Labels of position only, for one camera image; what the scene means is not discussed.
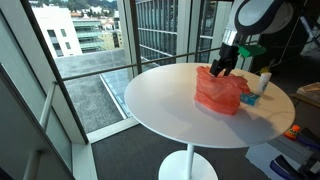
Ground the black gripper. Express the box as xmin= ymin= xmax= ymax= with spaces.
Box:
xmin=209 ymin=42 xmax=240 ymax=78

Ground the white table pedestal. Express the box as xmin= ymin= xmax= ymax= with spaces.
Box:
xmin=158 ymin=143 xmax=219 ymax=180

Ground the white bottle blue label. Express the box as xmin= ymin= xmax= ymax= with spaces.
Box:
xmin=256 ymin=72 xmax=273 ymax=96

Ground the metal window railing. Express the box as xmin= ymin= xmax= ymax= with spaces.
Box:
xmin=61 ymin=40 xmax=259 ymax=82

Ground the orange toy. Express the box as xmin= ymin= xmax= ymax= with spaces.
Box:
xmin=284 ymin=124 xmax=301 ymax=141

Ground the grey flat box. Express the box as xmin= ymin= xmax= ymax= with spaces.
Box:
xmin=267 ymin=134 xmax=314 ymax=166

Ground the stack of books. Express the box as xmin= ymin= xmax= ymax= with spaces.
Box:
xmin=289 ymin=81 xmax=320 ymax=109

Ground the teal small box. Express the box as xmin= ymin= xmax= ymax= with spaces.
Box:
xmin=240 ymin=92 xmax=261 ymax=107

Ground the red plastic bag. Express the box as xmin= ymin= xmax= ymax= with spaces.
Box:
xmin=194 ymin=65 xmax=251 ymax=116

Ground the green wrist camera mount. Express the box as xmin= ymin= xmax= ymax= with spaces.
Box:
xmin=237 ymin=43 xmax=268 ymax=59

